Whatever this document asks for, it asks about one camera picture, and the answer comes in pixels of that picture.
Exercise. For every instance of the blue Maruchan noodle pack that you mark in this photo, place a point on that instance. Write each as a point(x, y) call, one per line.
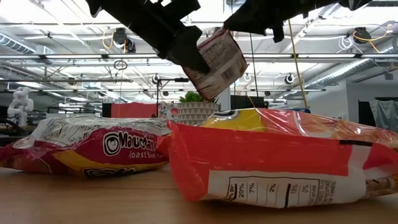
point(300, 109)

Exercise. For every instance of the black monitor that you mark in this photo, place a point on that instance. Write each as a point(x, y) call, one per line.
point(245, 102)

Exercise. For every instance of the red partition panel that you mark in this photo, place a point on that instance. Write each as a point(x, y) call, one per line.
point(133, 110)

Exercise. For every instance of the orange Maruchan noodle pack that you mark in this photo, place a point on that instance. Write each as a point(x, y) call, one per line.
point(264, 149)

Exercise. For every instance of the clear plastic bin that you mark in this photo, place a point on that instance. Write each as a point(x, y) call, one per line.
point(77, 114)

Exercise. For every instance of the black upright panel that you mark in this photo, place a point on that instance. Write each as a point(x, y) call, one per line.
point(366, 112)

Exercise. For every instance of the long ceiling light bar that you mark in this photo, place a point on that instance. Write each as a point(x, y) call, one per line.
point(280, 56)

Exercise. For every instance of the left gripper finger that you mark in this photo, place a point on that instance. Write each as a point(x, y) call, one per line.
point(185, 49)

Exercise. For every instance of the grey draped cloth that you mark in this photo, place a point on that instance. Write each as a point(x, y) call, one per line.
point(385, 113)

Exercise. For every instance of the floral print box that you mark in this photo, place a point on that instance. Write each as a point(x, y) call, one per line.
point(168, 111)

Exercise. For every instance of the succulent in white patterned pot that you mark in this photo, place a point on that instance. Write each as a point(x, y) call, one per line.
point(197, 113)

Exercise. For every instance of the silver ventilation duct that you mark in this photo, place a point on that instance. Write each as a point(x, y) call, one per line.
point(342, 73)

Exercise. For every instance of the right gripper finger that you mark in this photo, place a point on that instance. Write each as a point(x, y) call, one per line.
point(278, 35)
point(245, 21)

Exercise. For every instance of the white humanoid robot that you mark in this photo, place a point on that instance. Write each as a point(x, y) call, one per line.
point(20, 104)

